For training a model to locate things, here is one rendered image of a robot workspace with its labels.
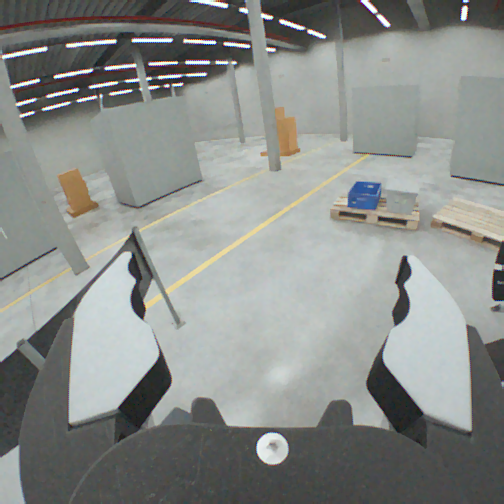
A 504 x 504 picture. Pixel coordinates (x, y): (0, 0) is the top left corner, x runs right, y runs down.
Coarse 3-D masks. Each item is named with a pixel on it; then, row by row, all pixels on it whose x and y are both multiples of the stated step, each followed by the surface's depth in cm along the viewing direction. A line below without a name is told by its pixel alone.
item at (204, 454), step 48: (144, 432) 4; (192, 432) 4; (240, 432) 4; (288, 432) 4; (336, 432) 4; (384, 432) 4; (96, 480) 3; (144, 480) 3; (192, 480) 3; (240, 480) 3; (288, 480) 3; (336, 480) 3; (384, 480) 3; (432, 480) 3
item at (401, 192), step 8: (392, 184) 288; (400, 184) 285; (408, 184) 281; (416, 184) 278; (392, 192) 273; (400, 192) 267; (408, 192) 261; (416, 192) 256; (392, 200) 280; (400, 200) 273; (408, 200) 267; (392, 208) 286; (400, 208) 280; (408, 208) 273
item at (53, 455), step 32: (64, 320) 7; (64, 352) 6; (64, 384) 5; (32, 416) 4; (64, 416) 4; (32, 448) 3; (64, 448) 4; (96, 448) 4; (32, 480) 3; (64, 480) 3
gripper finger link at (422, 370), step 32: (416, 288) 8; (416, 320) 7; (448, 320) 7; (384, 352) 6; (416, 352) 6; (448, 352) 6; (384, 384) 6; (416, 384) 5; (448, 384) 5; (384, 416) 7; (416, 416) 4; (448, 416) 4
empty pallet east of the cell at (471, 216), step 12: (456, 204) 286; (468, 204) 280; (480, 204) 274; (432, 216) 266; (444, 216) 261; (456, 216) 257; (468, 216) 252; (480, 216) 247; (492, 216) 243; (444, 228) 260; (468, 228) 230; (480, 228) 226; (492, 228) 221; (480, 240) 221
